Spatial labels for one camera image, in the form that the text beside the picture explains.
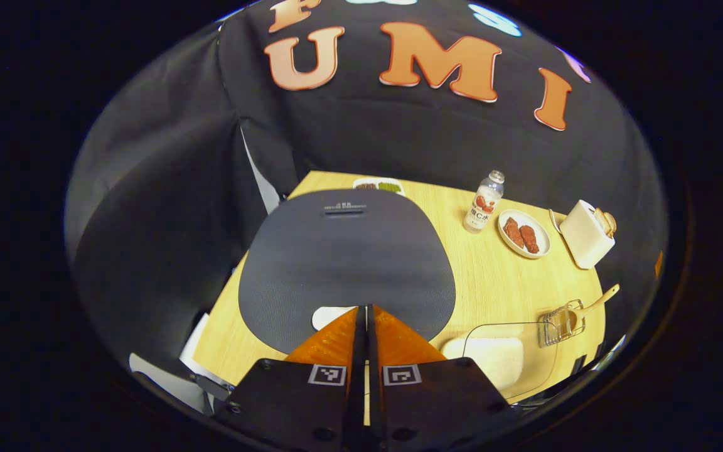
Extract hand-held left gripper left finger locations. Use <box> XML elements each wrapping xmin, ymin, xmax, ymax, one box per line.
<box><xmin>214</xmin><ymin>306</ymin><xmax>368</xmax><ymax>452</ymax></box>

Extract clear plastic rice box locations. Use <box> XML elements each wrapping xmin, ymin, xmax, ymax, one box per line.
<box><xmin>440</xmin><ymin>321</ymin><xmax>560</xmax><ymax>402</ymax></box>

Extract metal wire chopstick holder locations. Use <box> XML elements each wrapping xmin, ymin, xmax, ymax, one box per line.
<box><xmin>538</xmin><ymin>299</ymin><xmax>586</xmax><ymax>348</ymax></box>

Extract wooden spoon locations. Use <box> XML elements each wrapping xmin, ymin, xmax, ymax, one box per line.
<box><xmin>550</xmin><ymin>284</ymin><xmax>621</xmax><ymax>333</ymax></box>

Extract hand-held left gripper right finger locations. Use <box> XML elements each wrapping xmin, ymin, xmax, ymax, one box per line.
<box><xmin>367</xmin><ymin>304</ymin><xmax>519</xmax><ymax>452</ymax></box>

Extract white divided bean dish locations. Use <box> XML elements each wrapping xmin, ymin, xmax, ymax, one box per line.
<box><xmin>353</xmin><ymin>178</ymin><xmax>406</xmax><ymax>196</ymax></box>

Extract white toaster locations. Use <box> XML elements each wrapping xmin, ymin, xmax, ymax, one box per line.
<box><xmin>559</xmin><ymin>200</ymin><xmax>616</xmax><ymax>269</ymax></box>

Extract black backdrop cloth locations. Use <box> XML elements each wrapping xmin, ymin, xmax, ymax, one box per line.
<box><xmin>65</xmin><ymin>0</ymin><xmax>670</xmax><ymax>384</ymax></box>

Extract white round plate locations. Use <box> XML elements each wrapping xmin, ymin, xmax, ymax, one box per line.
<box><xmin>498</xmin><ymin>209</ymin><xmax>552</xmax><ymax>259</ymax></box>

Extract clear drink bottle red label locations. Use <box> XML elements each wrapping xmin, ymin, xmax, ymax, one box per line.
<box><xmin>463</xmin><ymin>169</ymin><xmax>505</xmax><ymax>234</ymax></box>

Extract dark grey rice cooker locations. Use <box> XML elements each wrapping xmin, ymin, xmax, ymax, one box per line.
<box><xmin>238</xmin><ymin>188</ymin><xmax>456</xmax><ymax>355</ymax></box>

